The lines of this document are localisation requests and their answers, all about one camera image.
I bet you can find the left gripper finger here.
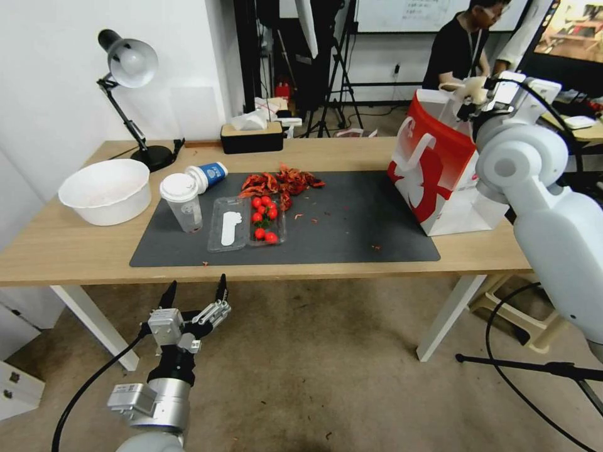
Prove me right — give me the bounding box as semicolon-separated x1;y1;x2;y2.
157;280;179;312
195;273;232;328

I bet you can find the red white delivery bag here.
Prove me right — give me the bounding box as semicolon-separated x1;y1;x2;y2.
387;77;513;237

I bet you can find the clear disposable takeout box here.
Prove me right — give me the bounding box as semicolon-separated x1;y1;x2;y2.
207;193;289;254

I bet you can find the black tissue box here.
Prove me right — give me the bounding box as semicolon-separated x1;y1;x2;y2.
220;121;285;155

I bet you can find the white label sticker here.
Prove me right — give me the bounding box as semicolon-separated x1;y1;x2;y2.
219;210;243;247

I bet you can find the large black screen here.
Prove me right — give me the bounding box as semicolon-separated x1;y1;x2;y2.
518;0;603;93

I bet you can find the clear cup with white lid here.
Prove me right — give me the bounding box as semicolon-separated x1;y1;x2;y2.
159;173;204;234

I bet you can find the white board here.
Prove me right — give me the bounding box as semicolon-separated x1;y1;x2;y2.
353;0;533;35

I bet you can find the blue white paper cup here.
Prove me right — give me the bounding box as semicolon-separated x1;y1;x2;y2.
184;163;230;195

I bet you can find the wooden table with white legs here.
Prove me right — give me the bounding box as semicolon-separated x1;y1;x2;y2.
0;135;536;373

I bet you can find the large white bowl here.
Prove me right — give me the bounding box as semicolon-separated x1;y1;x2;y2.
58;158;151;227

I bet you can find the red crayfish shell pile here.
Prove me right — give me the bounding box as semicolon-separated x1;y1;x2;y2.
238;163;327;212

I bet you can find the black tripod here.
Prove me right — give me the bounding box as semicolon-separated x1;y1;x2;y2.
301;0;366;139

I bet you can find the dark grey table mat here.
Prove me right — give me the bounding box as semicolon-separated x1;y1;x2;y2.
129;170;442;268

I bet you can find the white drawer cabinet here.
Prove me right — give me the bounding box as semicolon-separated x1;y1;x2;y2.
0;287;67;422

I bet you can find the white tissue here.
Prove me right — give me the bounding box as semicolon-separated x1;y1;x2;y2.
229;110;268;132

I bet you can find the white light reflector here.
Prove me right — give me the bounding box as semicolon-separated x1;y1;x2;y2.
293;0;321;60

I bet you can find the red fire extinguisher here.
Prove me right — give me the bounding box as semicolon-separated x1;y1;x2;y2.
274;75;291;112

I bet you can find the beige plastic stool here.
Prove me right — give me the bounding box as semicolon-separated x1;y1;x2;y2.
469;272;564;354

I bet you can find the black desk lamp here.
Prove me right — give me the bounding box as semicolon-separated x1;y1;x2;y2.
95;29;185;173

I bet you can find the black stand leg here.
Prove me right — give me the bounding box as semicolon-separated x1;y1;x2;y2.
455;353;603;415

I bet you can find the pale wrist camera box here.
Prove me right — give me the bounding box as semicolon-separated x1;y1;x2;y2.
147;308;183;348
491;70;527;107

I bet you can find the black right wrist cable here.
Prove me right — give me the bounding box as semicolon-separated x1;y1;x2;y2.
511;78;587;178

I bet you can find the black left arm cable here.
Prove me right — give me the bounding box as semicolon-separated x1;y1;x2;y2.
52;322;156;452

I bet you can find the long black looping cable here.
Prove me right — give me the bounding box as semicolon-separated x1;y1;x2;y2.
485;281;603;452

